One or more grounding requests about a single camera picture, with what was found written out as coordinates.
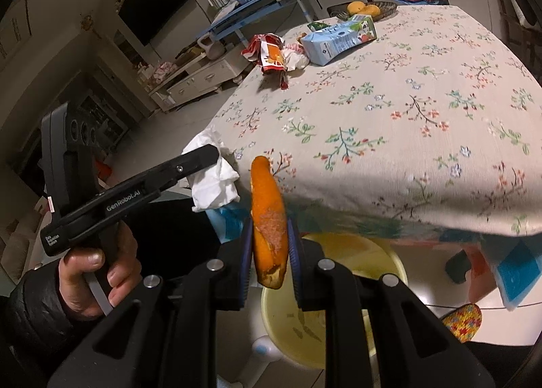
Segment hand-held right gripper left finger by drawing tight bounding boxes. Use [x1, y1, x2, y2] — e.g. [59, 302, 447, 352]
[46, 219, 255, 388]

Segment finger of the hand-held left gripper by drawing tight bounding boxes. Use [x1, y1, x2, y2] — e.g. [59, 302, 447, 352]
[145, 144, 222, 197]

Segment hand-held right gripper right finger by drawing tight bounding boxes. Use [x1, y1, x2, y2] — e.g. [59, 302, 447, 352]
[288, 219, 496, 388]

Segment white plastic bag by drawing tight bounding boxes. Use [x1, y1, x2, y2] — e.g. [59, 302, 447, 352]
[182, 125, 241, 213]

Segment yellow plastic bin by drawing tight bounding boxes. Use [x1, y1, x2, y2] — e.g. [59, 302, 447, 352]
[260, 232, 409, 369]

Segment person's left forearm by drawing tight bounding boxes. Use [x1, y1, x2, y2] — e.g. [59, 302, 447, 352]
[0, 263, 91, 372]

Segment person's left hand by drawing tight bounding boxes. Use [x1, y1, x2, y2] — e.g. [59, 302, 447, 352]
[58, 225, 142, 321]

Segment dark display cabinet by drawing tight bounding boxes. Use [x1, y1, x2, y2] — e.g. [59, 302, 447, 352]
[63, 62, 145, 168]

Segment cream television cabinet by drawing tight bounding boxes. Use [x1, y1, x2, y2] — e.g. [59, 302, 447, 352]
[148, 47, 255, 111]

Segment pink soft toy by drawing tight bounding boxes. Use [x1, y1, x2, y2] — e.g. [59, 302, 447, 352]
[150, 62, 176, 86]

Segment pink kettlebell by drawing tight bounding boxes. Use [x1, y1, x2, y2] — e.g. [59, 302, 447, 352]
[197, 34, 225, 60]

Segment red snack wrapper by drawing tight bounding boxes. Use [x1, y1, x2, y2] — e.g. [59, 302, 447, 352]
[241, 33, 291, 90]

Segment small white crumpled wrapper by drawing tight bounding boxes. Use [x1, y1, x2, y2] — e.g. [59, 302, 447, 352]
[279, 44, 310, 73]

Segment colourful patterned slipper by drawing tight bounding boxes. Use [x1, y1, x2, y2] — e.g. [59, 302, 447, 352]
[440, 303, 483, 343]

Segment blue desk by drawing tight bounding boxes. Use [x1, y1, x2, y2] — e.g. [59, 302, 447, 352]
[198, 0, 316, 47]

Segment floral tablecloth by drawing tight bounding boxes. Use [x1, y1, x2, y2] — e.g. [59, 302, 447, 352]
[182, 2, 542, 238]

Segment light blue drink carton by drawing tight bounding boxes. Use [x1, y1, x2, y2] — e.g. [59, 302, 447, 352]
[300, 15, 377, 67]

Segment dark wicker basket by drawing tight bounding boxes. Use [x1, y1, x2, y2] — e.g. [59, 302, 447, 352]
[336, 0, 399, 21]

